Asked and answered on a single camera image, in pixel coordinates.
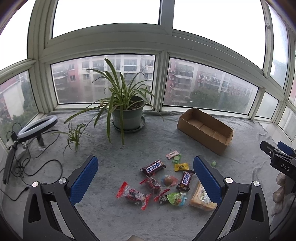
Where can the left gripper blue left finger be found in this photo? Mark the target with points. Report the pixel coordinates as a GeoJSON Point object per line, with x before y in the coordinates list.
{"type": "Point", "coordinates": [81, 178]}

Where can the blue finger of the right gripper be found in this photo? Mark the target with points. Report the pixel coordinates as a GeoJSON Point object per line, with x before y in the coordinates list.
{"type": "Point", "coordinates": [286, 149]}
{"type": "Point", "coordinates": [269, 149]}

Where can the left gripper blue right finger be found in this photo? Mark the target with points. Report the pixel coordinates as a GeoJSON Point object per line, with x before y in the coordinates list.
{"type": "Point", "coordinates": [210, 178]}

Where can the bread loaf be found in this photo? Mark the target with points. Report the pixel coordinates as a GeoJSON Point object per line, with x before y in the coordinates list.
{"type": "Point", "coordinates": [201, 200]}

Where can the snickers bar english label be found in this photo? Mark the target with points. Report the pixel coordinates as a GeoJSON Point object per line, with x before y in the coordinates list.
{"type": "Point", "coordinates": [184, 184]}

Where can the yellow candy packet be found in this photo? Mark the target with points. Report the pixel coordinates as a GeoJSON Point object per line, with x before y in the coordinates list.
{"type": "Point", "coordinates": [181, 167]}

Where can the green blue snack packet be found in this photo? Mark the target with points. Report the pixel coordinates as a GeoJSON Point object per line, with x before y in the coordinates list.
{"type": "Point", "coordinates": [177, 198]}

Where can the round chocolate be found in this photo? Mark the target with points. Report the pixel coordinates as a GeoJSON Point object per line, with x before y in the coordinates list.
{"type": "Point", "coordinates": [169, 181]}

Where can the small red black snack packet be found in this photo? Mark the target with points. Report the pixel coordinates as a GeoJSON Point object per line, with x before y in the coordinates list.
{"type": "Point", "coordinates": [162, 197]}

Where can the red clear snack bag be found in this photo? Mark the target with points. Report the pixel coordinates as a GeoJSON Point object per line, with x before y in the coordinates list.
{"type": "Point", "coordinates": [152, 185]}
{"type": "Point", "coordinates": [133, 196]}

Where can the snickers bar chinese label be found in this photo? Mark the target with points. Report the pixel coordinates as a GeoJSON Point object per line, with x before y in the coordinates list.
{"type": "Point", "coordinates": [153, 167]}

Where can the white gloved right hand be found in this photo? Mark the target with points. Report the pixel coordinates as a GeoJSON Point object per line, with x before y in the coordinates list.
{"type": "Point", "coordinates": [284, 184]}

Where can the green candy packet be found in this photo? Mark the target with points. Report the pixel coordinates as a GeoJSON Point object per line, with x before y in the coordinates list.
{"type": "Point", "coordinates": [176, 159]}

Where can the brown cardboard box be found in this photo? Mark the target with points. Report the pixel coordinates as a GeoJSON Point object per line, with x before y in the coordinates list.
{"type": "Point", "coordinates": [207, 130]}

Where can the pink candy packet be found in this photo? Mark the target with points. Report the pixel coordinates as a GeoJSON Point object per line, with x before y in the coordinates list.
{"type": "Point", "coordinates": [172, 154]}

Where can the small spider plantlet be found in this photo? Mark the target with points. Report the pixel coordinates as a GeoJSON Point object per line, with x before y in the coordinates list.
{"type": "Point", "coordinates": [74, 135]}

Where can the grey blanket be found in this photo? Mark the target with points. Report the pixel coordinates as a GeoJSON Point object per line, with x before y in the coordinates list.
{"type": "Point", "coordinates": [112, 218]}

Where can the black tripod stand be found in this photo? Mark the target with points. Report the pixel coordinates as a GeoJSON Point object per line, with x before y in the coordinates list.
{"type": "Point", "coordinates": [9, 162]}

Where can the green pot saucer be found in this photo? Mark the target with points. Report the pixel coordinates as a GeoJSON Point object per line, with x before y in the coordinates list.
{"type": "Point", "coordinates": [130, 125]}

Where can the spider plant in green pot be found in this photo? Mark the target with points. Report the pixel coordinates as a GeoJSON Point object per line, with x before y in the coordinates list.
{"type": "Point", "coordinates": [126, 100]}

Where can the white ring light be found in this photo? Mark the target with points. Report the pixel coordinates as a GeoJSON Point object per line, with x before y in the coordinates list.
{"type": "Point", "coordinates": [35, 130]}

